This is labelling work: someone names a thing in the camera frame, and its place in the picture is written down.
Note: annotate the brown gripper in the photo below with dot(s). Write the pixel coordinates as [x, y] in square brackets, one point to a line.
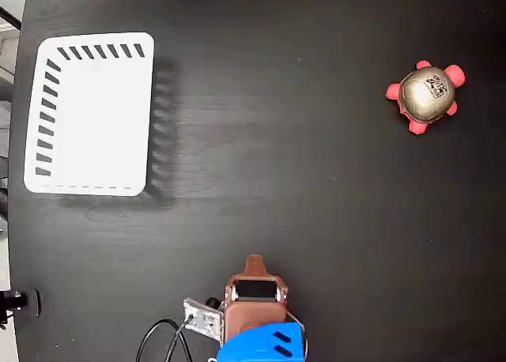
[254, 311]

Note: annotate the pink turtle toy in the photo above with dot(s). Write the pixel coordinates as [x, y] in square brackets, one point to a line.
[425, 95]

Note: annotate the white plastic basket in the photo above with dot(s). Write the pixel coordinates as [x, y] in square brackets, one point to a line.
[99, 121]

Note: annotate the black table clamp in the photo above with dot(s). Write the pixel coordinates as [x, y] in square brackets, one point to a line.
[23, 302]

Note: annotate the black diagonal rod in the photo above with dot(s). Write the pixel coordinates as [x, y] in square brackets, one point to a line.
[10, 17]

